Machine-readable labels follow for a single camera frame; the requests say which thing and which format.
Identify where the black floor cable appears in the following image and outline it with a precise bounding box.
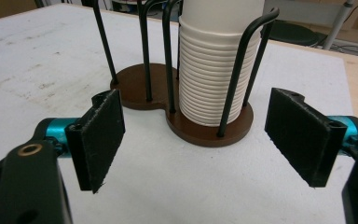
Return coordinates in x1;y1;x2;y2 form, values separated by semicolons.
315;39;358;60

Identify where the black round stool seat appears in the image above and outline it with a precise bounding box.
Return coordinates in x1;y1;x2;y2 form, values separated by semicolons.
260;20;321;48

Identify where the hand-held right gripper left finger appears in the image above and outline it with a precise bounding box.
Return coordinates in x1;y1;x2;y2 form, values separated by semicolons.
45;89;127;194

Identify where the brown cup holder rack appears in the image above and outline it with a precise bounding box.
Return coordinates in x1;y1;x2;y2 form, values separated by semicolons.
92;0;281;148

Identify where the metal stand pole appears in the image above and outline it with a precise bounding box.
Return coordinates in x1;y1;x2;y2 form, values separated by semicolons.
322;0;355;50

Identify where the stack of white paper cups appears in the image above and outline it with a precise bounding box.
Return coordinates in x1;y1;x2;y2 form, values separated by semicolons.
177;0;266;128

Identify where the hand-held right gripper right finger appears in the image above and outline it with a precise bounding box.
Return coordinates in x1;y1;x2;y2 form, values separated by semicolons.
264;87;358;189

